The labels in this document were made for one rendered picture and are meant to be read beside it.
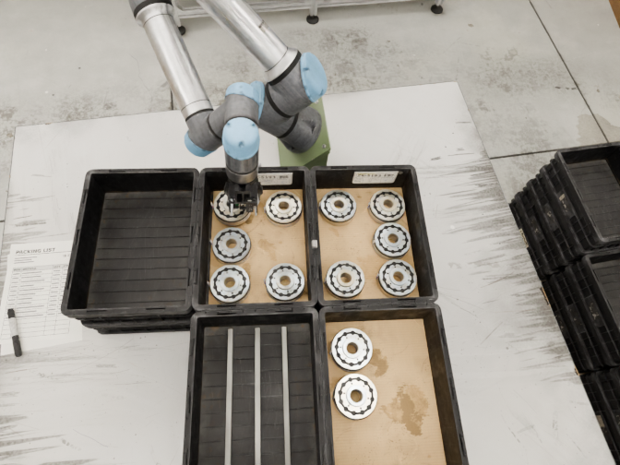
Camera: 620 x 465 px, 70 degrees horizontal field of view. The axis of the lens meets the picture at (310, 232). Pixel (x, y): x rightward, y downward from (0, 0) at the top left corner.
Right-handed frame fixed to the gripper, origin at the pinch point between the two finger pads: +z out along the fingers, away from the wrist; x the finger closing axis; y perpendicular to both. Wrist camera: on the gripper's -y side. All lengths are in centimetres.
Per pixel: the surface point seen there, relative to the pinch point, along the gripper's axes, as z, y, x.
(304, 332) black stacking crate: 3.5, 35.5, 15.2
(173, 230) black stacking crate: 5.7, 5.2, -19.5
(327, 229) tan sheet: 2.8, 6.5, 23.6
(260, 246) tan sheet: 4.0, 11.2, 4.5
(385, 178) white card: -3.6, -6.6, 40.4
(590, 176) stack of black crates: 30, -29, 139
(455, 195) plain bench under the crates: 13, -11, 70
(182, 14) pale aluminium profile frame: 77, -167, -37
